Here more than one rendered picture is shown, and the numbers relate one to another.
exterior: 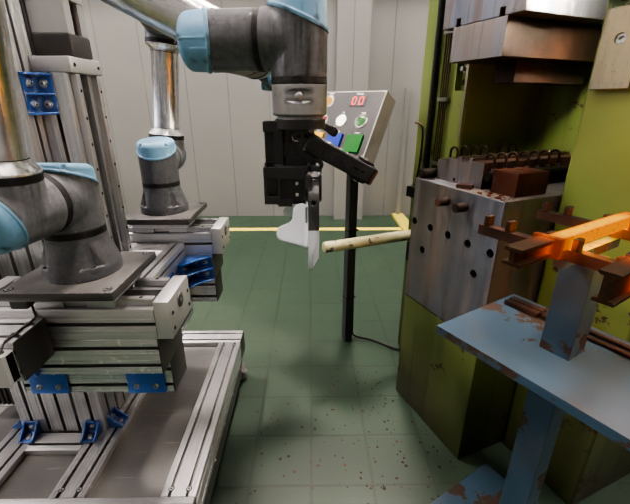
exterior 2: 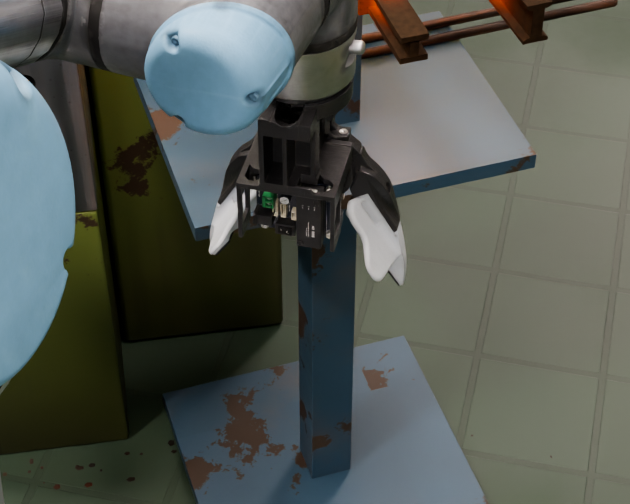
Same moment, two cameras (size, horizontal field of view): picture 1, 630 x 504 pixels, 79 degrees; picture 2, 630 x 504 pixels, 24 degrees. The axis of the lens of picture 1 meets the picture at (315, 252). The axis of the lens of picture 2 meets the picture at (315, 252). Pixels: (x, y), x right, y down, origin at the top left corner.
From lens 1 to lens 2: 105 cm
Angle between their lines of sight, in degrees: 66
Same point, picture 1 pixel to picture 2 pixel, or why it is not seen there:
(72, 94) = not seen: outside the picture
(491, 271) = not seen: hidden behind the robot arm
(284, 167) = (341, 170)
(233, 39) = (311, 32)
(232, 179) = not seen: outside the picture
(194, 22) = (271, 49)
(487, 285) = (74, 87)
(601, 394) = (439, 132)
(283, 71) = (342, 26)
